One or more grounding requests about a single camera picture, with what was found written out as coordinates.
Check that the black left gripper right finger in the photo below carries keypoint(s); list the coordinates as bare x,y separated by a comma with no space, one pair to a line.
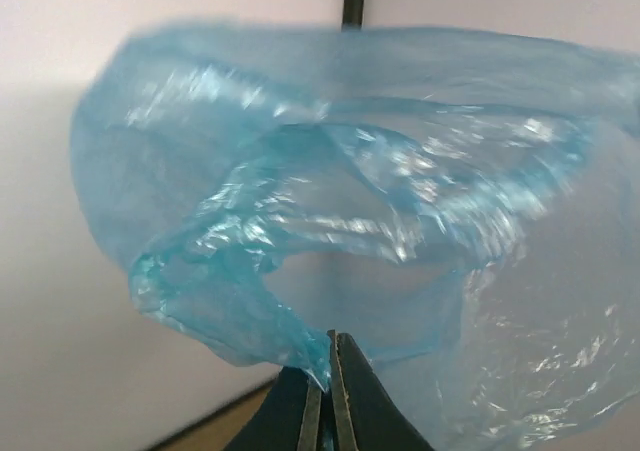
364,416

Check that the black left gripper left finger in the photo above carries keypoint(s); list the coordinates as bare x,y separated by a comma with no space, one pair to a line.
289,419

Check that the blue translucent plastic trash bag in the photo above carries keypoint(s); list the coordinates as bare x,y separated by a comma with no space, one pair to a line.
464,203

